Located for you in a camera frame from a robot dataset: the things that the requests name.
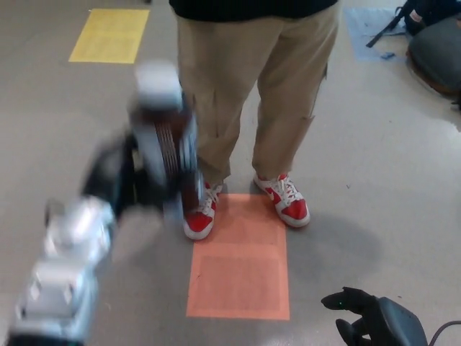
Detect khaki cargo trousers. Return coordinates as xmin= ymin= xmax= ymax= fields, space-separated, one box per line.
xmin=176 ymin=5 xmax=339 ymax=183

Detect brown protein shake bottle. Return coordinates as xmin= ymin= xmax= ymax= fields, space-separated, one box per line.
xmin=127 ymin=61 xmax=205 ymax=221

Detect blue paper sheet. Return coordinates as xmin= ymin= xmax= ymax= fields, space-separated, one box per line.
xmin=342 ymin=7 xmax=410 ymax=61

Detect robot right black Dex3 hand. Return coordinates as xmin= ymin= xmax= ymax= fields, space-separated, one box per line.
xmin=320 ymin=286 xmax=432 ymax=346

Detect person's right red white sneaker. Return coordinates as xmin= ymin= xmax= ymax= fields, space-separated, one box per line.
xmin=183 ymin=179 xmax=224 ymax=241

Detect robot left black Dex3 hand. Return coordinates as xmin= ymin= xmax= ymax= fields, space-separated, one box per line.
xmin=81 ymin=132 xmax=181 ymax=218

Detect person's left red white sneaker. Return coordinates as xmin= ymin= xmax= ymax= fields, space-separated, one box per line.
xmin=253 ymin=173 xmax=310 ymax=229

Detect person's red white sneaker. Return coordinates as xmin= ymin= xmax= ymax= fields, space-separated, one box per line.
xmin=253 ymin=173 xmax=310 ymax=229
xmin=183 ymin=179 xmax=224 ymax=241

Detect orange paper sheet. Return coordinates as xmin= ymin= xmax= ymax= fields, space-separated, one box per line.
xmin=185 ymin=193 xmax=291 ymax=321

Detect dark blue backpack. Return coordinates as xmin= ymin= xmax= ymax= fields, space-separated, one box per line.
xmin=366 ymin=0 xmax=461 ymax=48

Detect grey round cushion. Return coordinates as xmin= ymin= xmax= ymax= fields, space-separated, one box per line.
xmin=406 ymin=19 xmax=461 ymax=97

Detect yellow paper sheet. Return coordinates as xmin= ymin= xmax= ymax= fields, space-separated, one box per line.
xmin=68 ymin=9 xmax=151 ymax=65

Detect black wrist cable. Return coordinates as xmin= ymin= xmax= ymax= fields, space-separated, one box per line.
xmin=429 ymin=319 xmax=461 ymax=346

